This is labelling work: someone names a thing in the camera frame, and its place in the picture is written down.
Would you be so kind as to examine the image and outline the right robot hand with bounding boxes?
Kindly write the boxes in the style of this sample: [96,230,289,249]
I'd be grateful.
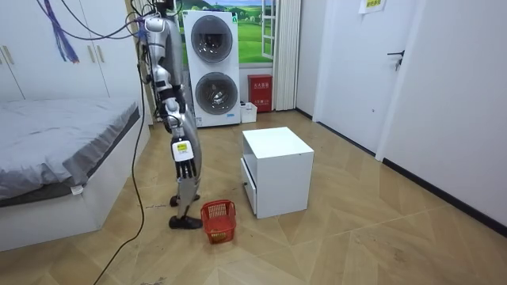
[170,136,198,181]

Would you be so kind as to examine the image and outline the red plastic basket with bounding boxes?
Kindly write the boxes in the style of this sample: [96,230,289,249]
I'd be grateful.
[200,199,238,245]

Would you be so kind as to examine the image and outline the white pleated curtain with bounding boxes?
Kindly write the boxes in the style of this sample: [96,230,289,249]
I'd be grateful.
[273,0,303,112]

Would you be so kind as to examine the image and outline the landscape wall poster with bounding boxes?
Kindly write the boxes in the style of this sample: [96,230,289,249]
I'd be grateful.
[173,0,278,65]

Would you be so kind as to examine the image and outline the robot legs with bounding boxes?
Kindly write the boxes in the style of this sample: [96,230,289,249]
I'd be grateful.
[158,85,204,230]

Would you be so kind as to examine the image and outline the cable bundle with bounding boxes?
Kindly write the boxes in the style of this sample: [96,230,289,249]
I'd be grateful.
[35,0,158,64]

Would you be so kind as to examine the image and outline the grey bed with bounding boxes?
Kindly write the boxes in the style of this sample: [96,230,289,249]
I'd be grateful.
[0,97,152,253]

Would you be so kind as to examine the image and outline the red fire equipment box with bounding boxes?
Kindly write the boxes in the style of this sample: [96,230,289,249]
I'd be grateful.
[247,74,274,114]

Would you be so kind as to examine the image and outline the white door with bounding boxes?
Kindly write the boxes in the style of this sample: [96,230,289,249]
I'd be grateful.
[314,0,406,156]

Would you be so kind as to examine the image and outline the small white bin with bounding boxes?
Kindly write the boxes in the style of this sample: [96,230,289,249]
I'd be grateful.
[239,101,259,124]

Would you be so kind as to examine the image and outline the robot body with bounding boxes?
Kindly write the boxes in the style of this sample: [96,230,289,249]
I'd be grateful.
[140,0,185,90]

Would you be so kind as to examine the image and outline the white nightstand cabinet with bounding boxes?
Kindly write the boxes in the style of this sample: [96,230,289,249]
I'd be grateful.
[240,126,315,219]

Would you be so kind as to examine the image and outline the white wardrobe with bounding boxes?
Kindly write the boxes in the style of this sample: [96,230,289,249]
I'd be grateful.
[0,0,144,102]

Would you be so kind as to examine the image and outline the paper wall notice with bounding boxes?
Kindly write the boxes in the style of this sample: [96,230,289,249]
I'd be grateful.
[358,0,387,15]

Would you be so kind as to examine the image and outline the black door handle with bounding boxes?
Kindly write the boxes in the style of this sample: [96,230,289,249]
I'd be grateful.
[387,49,406,72]

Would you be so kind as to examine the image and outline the white washing machine tower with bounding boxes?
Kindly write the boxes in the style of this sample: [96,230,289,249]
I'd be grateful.
[181,9,242,129]

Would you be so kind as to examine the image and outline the black floor cable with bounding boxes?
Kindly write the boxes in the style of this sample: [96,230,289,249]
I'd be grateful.
[92,39,148,285]

